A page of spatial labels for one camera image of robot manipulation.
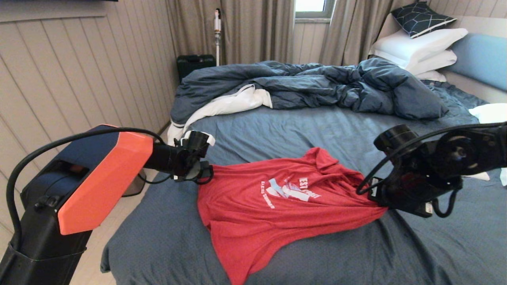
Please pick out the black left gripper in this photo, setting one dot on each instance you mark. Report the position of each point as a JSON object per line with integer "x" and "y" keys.
{"x": 194, "y": 171}

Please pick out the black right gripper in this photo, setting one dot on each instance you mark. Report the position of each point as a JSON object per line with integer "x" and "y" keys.
{"x": 412, "y": 194}

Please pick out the red printed t-shirt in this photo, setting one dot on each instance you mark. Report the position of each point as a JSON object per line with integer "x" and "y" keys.
{"x": 257, "y": 221}

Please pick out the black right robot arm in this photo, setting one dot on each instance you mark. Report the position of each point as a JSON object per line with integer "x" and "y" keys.
{"x": 467, "y": 152}

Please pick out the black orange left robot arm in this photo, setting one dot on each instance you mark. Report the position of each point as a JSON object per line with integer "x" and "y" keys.
{"x": 103, "y": 182}

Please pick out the beige trash bin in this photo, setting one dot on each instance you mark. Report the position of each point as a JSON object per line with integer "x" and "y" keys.
{"x": 134, "y": 190}

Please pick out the flat white remote control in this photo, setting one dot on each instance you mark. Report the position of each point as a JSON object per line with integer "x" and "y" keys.
{"x": 481, "y": 176}

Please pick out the blue-grey bed sheet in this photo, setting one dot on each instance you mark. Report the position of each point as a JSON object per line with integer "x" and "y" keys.
{"x": 356, "y": 253}

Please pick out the dark green suitcase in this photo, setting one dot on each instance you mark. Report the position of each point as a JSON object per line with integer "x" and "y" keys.
{"x": 194, "y": 65}

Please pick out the dark blue crumpled duvet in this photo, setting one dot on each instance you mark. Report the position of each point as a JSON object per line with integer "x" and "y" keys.
{"x": 317, "y": 83}

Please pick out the large white pillow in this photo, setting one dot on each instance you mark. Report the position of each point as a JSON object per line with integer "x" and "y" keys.
{"x": 412, "y": 45}

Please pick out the white stick vacuum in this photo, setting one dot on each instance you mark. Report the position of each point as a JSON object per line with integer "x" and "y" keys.
{"x": 217, "y": 23}

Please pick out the blue headboard cushion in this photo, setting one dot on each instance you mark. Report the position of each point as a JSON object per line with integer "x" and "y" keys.
{"x": 483, "y": 59}

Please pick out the beige curtain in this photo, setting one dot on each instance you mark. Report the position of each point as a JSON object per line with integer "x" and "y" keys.
{"x": 348, "y": 31}
{"x": 257, "y": 31}

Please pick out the dark geometric patterned cushion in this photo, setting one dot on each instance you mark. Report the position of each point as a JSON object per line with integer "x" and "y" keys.
{"x": 420, "y": 18}

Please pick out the window with grey frame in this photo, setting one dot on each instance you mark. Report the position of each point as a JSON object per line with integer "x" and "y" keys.
{"x": 311, "y": 4}

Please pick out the black wall screen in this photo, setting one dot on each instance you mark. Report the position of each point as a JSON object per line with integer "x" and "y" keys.
{"x": 59, "y": 0}

